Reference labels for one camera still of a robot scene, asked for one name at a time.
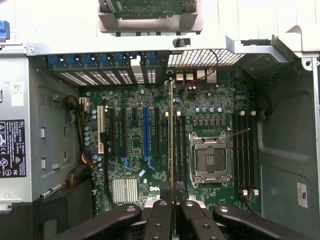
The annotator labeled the white power connector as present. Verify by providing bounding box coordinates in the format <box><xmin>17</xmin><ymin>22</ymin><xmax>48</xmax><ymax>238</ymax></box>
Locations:
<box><xmin>79</xmin><ymin>96</ymin><xmax>91</xmax><ymax>113</ymax></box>

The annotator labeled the blue expansion slot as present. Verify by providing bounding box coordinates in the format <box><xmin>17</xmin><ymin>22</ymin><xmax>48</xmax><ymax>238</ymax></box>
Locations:
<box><xmin>142</xmin><ymin>106</ymin><xmax>152</xmax><ymax>162</ymax></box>

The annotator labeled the thick black wire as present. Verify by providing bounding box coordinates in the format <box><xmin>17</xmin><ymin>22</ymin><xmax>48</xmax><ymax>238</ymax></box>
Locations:
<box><xmin>240</xmin><ymin>192</ymin><xmax>261</xmax><ymax>217</ymax></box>

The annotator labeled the long black expansion slot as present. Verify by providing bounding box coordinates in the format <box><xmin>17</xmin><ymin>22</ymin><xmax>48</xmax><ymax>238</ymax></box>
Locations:
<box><xmin>153</xmin><ymin>106</ymin><xmax>162</xmax><ymax>158</ymax></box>
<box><xmin>108</xmin><ymin>106</ymin><xmax>117</xmax><ymax>159</ymax></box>
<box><xmin>121</xmin><ymin>106</ymin><xmax>129</xmax><ymax>158</ymax></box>

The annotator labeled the yellow and black wire bundle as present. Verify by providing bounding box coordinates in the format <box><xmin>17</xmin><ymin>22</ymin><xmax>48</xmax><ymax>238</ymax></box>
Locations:
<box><xmin>64</xmin><ymin>94</ymin><xmax>94</xmax><ymax>188</ymax></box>

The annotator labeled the grey metal PC case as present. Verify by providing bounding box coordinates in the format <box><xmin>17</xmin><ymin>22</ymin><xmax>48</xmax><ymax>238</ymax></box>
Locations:
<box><xmin>0</xmin><ymin>32</ymin><xmax>320</xmax><ymax>240</ymax></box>

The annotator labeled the silver rear port block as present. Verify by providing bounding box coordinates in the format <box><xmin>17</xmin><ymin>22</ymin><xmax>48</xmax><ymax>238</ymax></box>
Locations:
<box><xmin>174</xmin><ymin>67</ymin><xmax>218</xmax><ymax>84</ymax></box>

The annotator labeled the thin metal locking lever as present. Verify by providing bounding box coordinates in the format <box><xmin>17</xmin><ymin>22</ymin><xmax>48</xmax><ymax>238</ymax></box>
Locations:
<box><xmin>225</xmin><ymin>127</ymin><xmax>252</xmax><ymax>138</ymax></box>

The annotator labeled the red and black wire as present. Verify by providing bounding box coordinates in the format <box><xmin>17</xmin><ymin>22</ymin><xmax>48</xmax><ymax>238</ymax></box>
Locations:
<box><xmin>181</xmin><ymin>48</ymin><xmax>219</xmax><ymax>89</ymax></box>

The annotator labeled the black RAM slot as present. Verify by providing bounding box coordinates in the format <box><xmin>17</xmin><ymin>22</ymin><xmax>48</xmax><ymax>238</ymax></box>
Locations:
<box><xmin>174</xmin><ymin>110</ymin><xmax>181</xmax><ymax>182</ymax></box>
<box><xmin>247</xmin><ymin>110</ymin><xmax>260</xmax><ymax>196</ymax></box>
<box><xmin>179</xmin><ymin>115</ymin><xmax>188</xmax><ymax>183</ymax></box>
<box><xmin>163</xmin><ymin>111</ymin><xmax>171</xmax><ymax>181</ymax></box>
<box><xmin>241</xmin><ymin>111</ymin><xmax>254</xmax><ymax>196</ymax></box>
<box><xmin>231</xmin><ymin>112</ymin><xmax>243</xmax><ymax>196</ymax></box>
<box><xmin>236</xmin><ymin>112</ymin><xmax>248</xmax><ymax>196</ymax></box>

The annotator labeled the white expansion slot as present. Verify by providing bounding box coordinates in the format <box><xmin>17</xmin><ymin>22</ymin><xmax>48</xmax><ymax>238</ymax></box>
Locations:
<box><xmin>96</xmin><ymin>105</ymin><xmax>105</xmax><ymax>155</ymax></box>

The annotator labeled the blue plastic clip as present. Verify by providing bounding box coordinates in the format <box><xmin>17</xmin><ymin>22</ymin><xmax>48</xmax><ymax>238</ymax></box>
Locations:
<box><xmin>0</xmin><ymin>19</ymin><xmax>11</xmax><ymax>43</ymax></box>

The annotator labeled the circuit board in tray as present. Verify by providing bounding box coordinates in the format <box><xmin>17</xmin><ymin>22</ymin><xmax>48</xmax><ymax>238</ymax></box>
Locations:
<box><xmin>97</xmin><ymin>0</ymin><xmax>204</xmax><ymax>36</ymax></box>

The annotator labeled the flat black wire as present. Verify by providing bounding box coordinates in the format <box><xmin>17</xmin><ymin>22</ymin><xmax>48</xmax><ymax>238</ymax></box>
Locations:
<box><xmin>99</xmin><ymin>131</ymin><xmax>119</xmax><ymax>206</ymax></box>

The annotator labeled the silver CPU socket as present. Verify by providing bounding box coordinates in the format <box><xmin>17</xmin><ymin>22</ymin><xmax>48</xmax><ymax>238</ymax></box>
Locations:
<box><xmin>190</xmin><ymin>131</ymin><xmax>233</xmax><ymax>185</ymax></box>

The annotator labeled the green graphics card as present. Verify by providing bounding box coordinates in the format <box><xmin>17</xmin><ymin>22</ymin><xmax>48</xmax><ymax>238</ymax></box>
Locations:
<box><xmin>103</xmin><ymin>0</ymin><xmax>199</xmax><ymax>19</ymax></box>

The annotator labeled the perforated slot cover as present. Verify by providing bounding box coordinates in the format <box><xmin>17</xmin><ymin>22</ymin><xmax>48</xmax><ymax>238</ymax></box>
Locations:
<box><xmin>63</xmin><ymin>54</ymin><xmax>101</xmax><ymax>86</ymax></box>
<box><xmin>97</xmin><ymin>53</ymin><xmax>128</xmax><ymax>86</ymax></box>
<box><xmin>113</xmin><ymin>52</ymin><xmax>139</xmax><ymax>86</ymax></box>
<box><xmin>46</xmin><ymin>54</ymin><xmax>85</xmax><ymax>86</ymax></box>
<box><xmin>80</xmin><ymin>53</ymin><xmax>116</xmax><ymax>86</ymax></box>
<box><xmin>140</xmin><ymin>51</ymin><xmax>158</xmax><ymax>85</ymax></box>

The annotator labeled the black plastic drive bay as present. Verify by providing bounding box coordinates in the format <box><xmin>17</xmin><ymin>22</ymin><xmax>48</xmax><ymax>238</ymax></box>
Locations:
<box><xmin>31</xmin><ymin>179</ymin><xmax>97</xmax><ymax>240</ymax></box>

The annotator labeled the grey power supply with label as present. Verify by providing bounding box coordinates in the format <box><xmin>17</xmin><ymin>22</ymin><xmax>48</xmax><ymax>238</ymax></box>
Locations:
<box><xmin>0</xmin><ymin>56</ymin><xmax>33</xmax><ymax>203</ymax></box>

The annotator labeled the white case sticker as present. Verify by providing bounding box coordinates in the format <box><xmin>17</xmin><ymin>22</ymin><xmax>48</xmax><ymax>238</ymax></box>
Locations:
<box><xmin>296</xmin><ymin>180</ymin><xmax>309</xmax><ymax>209</ymax></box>

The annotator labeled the green motherboard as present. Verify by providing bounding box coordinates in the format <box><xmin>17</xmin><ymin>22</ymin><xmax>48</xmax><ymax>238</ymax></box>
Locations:
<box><xmin>79</xmin><ymin>71</ymin><xmax>261</xmax><ymax>219</ymax></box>

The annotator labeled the silver finned heat sink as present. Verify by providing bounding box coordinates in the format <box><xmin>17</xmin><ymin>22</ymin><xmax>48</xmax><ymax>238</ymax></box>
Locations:
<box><xmin>111</xmin><ymin>177</ymin><xmax>139</xmax><ymax>204</ymax></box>

